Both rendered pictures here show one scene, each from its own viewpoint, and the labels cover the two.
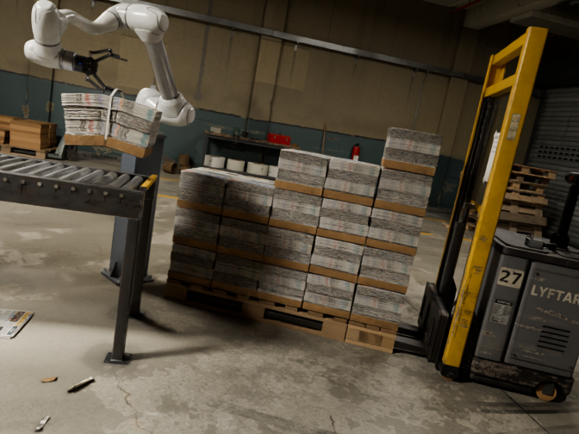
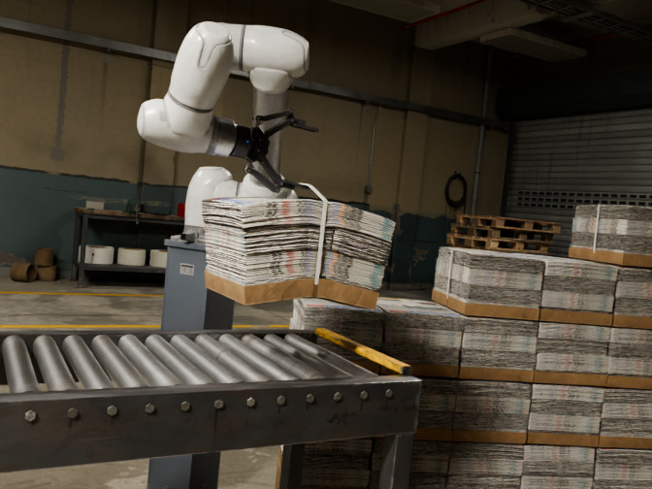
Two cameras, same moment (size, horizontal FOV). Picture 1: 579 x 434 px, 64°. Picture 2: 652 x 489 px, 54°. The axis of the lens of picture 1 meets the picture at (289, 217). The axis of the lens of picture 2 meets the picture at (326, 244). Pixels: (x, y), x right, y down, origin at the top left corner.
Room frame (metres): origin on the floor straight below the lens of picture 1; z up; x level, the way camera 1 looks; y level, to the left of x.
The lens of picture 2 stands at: (0.68, 1.30, 1.16)
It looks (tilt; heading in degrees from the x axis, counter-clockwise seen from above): 3 degrees down; 343
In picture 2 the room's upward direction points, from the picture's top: 6 degrees clockwise
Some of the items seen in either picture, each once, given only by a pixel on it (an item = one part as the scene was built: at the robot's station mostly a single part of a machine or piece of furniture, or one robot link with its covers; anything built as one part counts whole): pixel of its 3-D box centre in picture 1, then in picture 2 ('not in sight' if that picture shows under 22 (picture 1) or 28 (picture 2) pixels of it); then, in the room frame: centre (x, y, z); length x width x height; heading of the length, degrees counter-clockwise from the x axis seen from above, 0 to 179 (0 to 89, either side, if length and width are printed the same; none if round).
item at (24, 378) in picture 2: not in sight; (19, 371); (2.07, 1.48, 0.77); 0.47 x 0.05 x 0.05; 12
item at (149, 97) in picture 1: (149, 106); (211, 196); (3.03, 1.01, 1.17); 0.18 x 0.16 x 0.22; 76
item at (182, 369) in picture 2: (45, 173); (178, 366); (2.14, 1.16, 0.77); 0.47 x 0.05 x 0.05; 12
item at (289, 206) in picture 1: (269, 248); (436, 412); (2.89, 0.09, 0.42); 1.17 x 0.39 x 0.83; 82
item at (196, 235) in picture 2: not in sight; (202, 234); (3.02, 1.03, 1.03); 0.22 x 0.18 x 0.06; 138
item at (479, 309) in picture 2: (302, 185); (481, 303); (2.87, -0.05, 0.86); 0.38 x 0.29 x 0.04; 171
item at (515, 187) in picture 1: (501, 198); (500, 264); (8.53, -3.74, 0.65); 1.33 x 0.94 x 1.30; 106
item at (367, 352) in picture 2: (149, 182); (358, 348); (2.22, 0.70, 0.81); 0.43 x 0.03 x 0.02; 12
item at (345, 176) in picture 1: (351, 180); (553, 287); (2.83, -0.33, 0.95); 0.38 x 0.29 x 0.23; 172
